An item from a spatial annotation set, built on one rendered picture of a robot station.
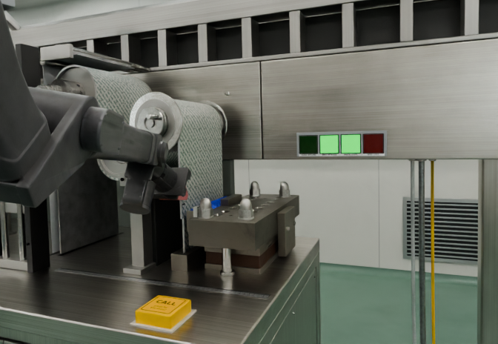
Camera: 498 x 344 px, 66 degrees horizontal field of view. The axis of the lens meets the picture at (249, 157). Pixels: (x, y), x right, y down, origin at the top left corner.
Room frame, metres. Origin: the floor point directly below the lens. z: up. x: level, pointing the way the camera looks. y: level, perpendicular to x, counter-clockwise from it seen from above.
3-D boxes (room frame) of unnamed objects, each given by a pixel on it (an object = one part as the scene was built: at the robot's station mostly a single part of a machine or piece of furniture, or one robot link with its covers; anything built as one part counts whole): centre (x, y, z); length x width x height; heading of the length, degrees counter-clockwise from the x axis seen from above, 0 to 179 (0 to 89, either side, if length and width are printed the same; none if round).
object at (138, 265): (0.91, 0.27, 1.05); 0.06 x 0.05 x 0.31; 159
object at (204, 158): (1.02, 0.12, 1.11); 0.23 x 0.01 x 0.18; 159
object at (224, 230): (1.02, -0.01, 1.00); 0.40 x 0.16 x 0.06; 159
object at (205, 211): (0.88, 0.10, 1.05); 0.04 x 0.04 x 0.04
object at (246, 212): (0.85, 0.01, 1.05); 0.04 x 0.04 x 0.04
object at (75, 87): (1.00, 0.46, 1.34); 0.06 x 0.06 x 0.06; 69
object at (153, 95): (0.93, 0.22, 1.25); 0.15 x 0.01 x 0.15; 69
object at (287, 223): (1.00, -0.10, 0.97); 0.10 x 0.03 x 0.11; 159
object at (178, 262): (1.03, 0.12, 0.92); 0.28 x 0.04 x 0.04; 159
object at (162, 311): (0.66, 0.15, 0.91); 0.07 x 0.07 x 0.02; 69
